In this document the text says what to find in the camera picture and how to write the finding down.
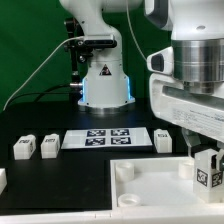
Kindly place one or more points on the white block left edge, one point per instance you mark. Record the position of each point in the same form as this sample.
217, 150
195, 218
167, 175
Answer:
3, 180

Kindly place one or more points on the white square tabletop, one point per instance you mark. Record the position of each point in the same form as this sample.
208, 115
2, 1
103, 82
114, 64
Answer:
158, 183

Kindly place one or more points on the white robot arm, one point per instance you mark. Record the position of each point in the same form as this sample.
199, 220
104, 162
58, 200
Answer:
187, 79

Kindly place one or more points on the white tag sheet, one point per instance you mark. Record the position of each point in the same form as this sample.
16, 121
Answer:
97, 138

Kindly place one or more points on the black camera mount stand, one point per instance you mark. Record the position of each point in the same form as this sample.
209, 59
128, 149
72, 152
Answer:
78, 55

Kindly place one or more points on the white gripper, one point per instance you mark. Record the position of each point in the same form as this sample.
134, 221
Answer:
203, 114

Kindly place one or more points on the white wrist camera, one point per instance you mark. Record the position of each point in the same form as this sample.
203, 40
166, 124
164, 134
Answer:
161, 62

